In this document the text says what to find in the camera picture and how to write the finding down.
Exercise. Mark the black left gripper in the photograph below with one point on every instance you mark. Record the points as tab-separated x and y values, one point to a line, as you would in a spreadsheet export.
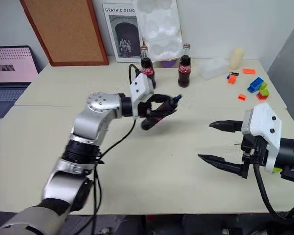
144	109

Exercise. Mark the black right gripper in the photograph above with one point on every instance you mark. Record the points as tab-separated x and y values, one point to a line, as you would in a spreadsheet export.
256	149

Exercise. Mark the black red electric screwdriver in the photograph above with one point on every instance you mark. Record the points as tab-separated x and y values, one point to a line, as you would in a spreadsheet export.
152	122

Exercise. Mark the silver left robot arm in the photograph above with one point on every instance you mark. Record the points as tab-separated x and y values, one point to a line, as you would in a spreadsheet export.
98	102

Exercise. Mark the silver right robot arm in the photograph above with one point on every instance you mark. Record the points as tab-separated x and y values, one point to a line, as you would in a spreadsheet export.
287	151

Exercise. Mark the glass cola bottle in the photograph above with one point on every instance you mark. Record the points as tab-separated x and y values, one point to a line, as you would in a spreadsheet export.
184	71
147	66

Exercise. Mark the purple object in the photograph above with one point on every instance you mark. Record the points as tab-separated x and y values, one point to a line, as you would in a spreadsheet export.
167	64

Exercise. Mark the small orange block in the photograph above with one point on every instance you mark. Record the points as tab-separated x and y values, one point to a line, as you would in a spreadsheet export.
241	97
232	79

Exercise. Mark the lime green clip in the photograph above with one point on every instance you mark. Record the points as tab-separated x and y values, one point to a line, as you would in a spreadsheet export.
277	170

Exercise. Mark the clear plastic box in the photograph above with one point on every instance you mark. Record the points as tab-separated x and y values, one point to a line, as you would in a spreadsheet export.
213	68

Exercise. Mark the red building block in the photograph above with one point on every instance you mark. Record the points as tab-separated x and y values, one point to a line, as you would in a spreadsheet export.
262	95

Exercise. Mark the blue building block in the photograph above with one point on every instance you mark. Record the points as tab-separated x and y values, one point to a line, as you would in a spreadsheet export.
254	85

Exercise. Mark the green building block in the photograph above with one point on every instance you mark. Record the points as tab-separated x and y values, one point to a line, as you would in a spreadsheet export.
263	86

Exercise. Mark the small black battery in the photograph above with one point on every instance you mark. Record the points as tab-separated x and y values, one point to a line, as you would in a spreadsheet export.
234	73

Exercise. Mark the white foam moulded tray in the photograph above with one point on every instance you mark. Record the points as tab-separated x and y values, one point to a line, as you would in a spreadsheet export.
159	29

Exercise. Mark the flat orange block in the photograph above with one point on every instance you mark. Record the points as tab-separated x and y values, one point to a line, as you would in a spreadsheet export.
249	71

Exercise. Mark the graphic design book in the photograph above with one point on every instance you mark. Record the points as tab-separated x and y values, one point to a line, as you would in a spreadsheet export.
122	31

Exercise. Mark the open laptop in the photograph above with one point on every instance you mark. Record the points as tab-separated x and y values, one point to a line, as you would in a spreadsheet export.
9	66

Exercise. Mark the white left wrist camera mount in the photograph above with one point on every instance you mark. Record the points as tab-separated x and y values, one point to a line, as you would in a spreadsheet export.
139	85

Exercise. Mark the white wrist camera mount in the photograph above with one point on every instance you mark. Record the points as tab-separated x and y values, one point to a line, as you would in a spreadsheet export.
262	117
139	85

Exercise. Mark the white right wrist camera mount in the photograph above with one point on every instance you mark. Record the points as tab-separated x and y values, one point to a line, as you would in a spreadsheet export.
262	117

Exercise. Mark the cork board red frame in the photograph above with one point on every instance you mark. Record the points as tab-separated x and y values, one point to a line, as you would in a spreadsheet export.
63	29

